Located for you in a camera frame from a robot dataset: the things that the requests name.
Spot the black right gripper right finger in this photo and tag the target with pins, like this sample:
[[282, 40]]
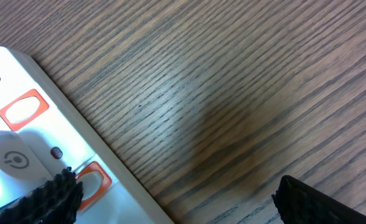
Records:
[[299, 203]]

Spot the white power strip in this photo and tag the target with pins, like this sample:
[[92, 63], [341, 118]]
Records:
[[33, 107]]

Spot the white wall charger adapter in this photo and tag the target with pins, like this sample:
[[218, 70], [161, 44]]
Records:
[[20, 170]]

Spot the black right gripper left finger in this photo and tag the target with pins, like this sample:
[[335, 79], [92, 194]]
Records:
[[56, 202]]

